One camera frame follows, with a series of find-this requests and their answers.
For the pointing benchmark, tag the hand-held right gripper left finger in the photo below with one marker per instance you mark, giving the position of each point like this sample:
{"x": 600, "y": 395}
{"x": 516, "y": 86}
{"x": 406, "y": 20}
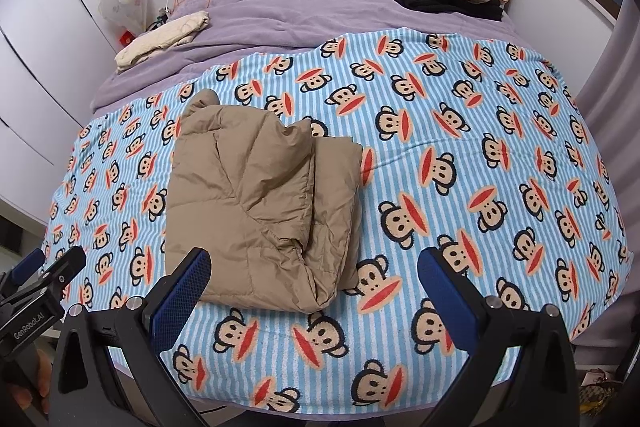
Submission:
{"x": 182, "y": 292}

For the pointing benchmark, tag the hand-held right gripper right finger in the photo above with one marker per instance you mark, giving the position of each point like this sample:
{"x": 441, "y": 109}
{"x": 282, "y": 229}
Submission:
{"x": 445, "y": 292}

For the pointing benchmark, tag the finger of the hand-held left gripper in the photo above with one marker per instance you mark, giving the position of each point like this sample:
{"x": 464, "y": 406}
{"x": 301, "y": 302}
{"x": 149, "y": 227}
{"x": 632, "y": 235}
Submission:
{"x": 65, "y": 262}
{"x": 27, "y": 264}

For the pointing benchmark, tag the khaki puffer jacket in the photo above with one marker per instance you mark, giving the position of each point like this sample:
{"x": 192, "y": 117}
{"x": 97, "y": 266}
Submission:
{"x": 250, "y": 197}

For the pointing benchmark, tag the person's left hand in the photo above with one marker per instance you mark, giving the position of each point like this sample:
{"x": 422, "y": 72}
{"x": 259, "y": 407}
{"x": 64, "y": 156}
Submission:
{"x": 43, "y": 374}

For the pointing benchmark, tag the monkey print striped blanket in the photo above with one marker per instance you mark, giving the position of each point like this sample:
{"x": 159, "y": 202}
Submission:
{"x": 450, "y": 147}

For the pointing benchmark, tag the patterned bag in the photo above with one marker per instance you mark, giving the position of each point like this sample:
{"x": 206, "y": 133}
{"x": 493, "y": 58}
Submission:
{"x": 597, "y": 394}

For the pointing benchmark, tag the white wardrobe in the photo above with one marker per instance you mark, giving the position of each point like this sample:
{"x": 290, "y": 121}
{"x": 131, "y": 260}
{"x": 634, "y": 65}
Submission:
{"x": 40, "y": 57}

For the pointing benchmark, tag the red packet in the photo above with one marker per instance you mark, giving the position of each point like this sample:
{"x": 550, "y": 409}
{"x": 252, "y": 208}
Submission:
{"x": 126, "y": 38}

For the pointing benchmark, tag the cream folded garment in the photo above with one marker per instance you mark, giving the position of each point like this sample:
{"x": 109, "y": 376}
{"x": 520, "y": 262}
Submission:
{"x": 160, "y": 39}

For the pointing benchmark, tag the grey curtain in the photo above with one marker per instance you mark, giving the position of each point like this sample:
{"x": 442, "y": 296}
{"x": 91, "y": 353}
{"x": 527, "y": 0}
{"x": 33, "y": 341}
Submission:
{"x": 615, "y": 117}

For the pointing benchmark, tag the covered standing fan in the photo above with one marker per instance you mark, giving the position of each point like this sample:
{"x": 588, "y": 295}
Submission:
{"x": 122, "y": 2}

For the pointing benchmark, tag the purple duvet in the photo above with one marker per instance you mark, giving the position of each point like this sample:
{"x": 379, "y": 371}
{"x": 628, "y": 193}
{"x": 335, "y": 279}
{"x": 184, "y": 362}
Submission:
{"x": 300, "y": 17}

